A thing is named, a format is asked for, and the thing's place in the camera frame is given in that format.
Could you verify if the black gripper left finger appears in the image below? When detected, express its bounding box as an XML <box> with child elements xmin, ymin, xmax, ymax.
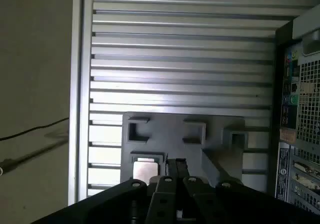
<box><xmin>32</xmin><ymin>158</ymin><xmax>178</xmax><ymax>224</ymax></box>

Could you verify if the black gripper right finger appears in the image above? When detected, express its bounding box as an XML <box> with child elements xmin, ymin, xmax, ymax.
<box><xmin>176</xmin><ymin>158</ymin><xmax>320</xmax><ymax>224</ymax></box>

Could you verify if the silver CPU with green board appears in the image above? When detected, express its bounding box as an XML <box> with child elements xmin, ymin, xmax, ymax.
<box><xmin>132</xmin><ymin>160</ymin><xmax>161</xmax><ymax>183</ymax></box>

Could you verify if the grey plastic parts rack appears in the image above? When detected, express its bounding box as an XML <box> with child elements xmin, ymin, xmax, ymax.
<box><xmin>119</xmin><ymin>111</ymin><xmax>247</xmax><ymax>188</ymax></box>

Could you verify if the blue white label sticker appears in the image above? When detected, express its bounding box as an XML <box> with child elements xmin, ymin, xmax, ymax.
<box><xmin>275</xmin><ymin>140</ymin><xmax>291</xmax><ymax>200</ymax></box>

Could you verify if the open PC case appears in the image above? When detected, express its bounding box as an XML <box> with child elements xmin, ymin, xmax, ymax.
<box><xmin>268</xmin><ymin>15</ymin><xmax>320</xmax><ymax>216</ymax></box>

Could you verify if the thin black cable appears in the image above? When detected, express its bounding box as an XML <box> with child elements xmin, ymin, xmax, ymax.
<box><xmin>0</xmin><ymin>117</ymin><xmax>70</xmax><ymax>142</ymax></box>

